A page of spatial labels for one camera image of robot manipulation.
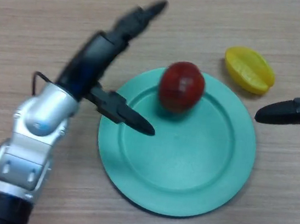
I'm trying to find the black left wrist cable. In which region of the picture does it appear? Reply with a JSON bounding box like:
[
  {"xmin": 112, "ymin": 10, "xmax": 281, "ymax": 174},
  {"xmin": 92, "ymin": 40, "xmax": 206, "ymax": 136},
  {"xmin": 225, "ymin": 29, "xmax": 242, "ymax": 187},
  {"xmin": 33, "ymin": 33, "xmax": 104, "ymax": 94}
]
[{"xmin": 30, "ymin": 71, "xmax": 55, "ymax": 99}]

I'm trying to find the red apple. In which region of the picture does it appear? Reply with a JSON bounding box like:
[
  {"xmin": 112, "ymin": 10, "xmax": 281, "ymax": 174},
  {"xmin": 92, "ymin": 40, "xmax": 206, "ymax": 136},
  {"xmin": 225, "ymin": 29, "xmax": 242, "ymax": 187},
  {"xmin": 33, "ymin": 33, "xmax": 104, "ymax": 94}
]
[{"xmin": 156, "ymin": 59, "xmax": 209, "ymax": 117}]

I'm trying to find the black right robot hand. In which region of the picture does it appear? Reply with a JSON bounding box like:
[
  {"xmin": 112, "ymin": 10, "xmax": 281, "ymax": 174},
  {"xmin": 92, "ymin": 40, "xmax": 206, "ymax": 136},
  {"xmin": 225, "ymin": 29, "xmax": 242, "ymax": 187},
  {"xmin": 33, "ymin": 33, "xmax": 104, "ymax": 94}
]
[{"xmin": 253, "ymin": 0, "xmax": 300, "ymax": 129}]

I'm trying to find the yellow starfruit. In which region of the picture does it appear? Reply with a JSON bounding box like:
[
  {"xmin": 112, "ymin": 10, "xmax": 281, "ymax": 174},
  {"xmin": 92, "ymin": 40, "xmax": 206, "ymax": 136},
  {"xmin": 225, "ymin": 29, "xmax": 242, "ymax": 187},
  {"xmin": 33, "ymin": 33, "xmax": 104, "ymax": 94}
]
[{"xmin": 220, "ymin": 44, "xmax": 280, "ymax": 97}]

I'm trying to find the green round plate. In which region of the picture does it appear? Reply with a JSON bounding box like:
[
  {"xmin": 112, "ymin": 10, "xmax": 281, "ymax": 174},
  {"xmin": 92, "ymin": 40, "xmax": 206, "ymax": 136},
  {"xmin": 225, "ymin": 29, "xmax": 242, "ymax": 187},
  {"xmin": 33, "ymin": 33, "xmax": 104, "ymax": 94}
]
[{"xmin": 88, "ymin": 59, "xmax": 266, "ymax": 224}]

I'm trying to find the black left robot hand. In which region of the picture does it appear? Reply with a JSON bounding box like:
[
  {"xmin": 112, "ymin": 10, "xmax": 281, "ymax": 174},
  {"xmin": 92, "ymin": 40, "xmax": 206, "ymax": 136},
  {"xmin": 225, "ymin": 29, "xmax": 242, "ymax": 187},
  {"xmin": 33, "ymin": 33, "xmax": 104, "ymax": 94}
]
[{"xmin": 50, "ymin": 0, "xmax": 173, "ymax": 137}]

